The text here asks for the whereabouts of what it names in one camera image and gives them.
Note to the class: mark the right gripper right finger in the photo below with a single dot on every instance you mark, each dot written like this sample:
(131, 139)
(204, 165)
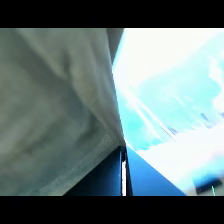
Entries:
(146, 181)

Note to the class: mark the olive pants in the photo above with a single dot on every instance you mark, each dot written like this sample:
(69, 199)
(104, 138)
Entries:
(50, 100)

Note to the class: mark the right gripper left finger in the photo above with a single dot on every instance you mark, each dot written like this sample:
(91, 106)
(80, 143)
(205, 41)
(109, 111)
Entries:
(103, 176)

